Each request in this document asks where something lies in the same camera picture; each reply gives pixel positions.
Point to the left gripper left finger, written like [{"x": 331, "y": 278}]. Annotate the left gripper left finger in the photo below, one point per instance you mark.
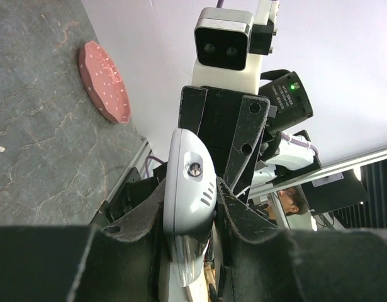
[{"x": 120, "y": 262}]

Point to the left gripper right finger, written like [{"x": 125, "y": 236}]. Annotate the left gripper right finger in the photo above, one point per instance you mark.
[{"x": 261, "y": 262}]

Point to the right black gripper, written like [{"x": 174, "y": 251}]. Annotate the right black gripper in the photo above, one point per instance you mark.
[{"x": 230, "y": 123}]

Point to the white remote control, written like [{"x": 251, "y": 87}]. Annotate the white remote control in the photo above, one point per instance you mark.
[{"x": 189, "y": 204}]

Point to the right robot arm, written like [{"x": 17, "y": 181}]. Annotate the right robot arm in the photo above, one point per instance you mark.
[{"x": 284, "y": 157}]

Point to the pink dotted plate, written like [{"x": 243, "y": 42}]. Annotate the pink dotted plate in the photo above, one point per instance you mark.
[{"x": 103, "y": 83}]

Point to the person behind enclosure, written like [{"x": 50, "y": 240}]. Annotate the person behind enclosure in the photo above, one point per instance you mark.
[{"x": 291, "y": 199}]

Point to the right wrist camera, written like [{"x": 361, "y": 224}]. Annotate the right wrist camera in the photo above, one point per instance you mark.
[{"x": 231, "y": 44}]

